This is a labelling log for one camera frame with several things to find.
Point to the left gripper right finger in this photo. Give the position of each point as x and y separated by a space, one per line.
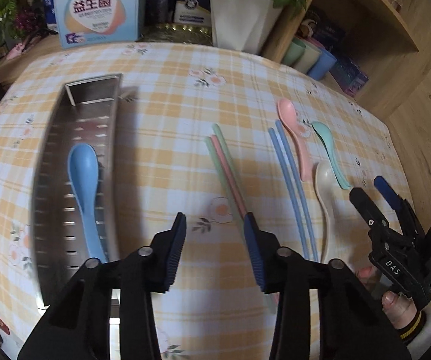
352 324

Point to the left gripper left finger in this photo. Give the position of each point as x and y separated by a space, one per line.
76 325

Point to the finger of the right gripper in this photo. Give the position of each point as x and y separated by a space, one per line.
367 209
388 193

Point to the beige spoon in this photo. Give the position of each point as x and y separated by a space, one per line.
324 183

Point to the teal spoon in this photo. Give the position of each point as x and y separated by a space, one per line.
326 137

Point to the pink spoon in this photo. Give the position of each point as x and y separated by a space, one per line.
288 116

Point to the blue spoon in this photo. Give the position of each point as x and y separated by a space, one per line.
83 172

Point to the green chopstick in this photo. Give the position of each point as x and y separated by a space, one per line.
224 182
218 132

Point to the pink chopstick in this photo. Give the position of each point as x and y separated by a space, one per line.
230 177

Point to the right hand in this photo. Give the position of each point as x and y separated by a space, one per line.
399 309

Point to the blue chopstick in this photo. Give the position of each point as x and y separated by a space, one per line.
301 193
291 191

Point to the purple small box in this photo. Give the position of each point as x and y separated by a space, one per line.
348 75

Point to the yellow plaid tablecloth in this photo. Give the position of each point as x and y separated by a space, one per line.
214 310

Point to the blue cup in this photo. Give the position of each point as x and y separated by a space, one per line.
323 65

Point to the beige cup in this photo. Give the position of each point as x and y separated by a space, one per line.
308 59

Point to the wooden shelf unit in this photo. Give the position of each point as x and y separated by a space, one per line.
392 46

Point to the green cup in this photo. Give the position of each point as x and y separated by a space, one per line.
295 51

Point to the dark snack package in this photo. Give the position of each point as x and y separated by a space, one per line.
317 26

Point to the steel utensil tray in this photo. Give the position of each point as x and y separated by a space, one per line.
72 205

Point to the white flower pot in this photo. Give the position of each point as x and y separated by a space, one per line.
242 25

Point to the white label box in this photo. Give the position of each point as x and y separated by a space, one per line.
193 12

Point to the probiotic box light blue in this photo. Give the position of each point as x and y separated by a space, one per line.
89 22

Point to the blue tissue box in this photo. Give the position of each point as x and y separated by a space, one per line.
50 17

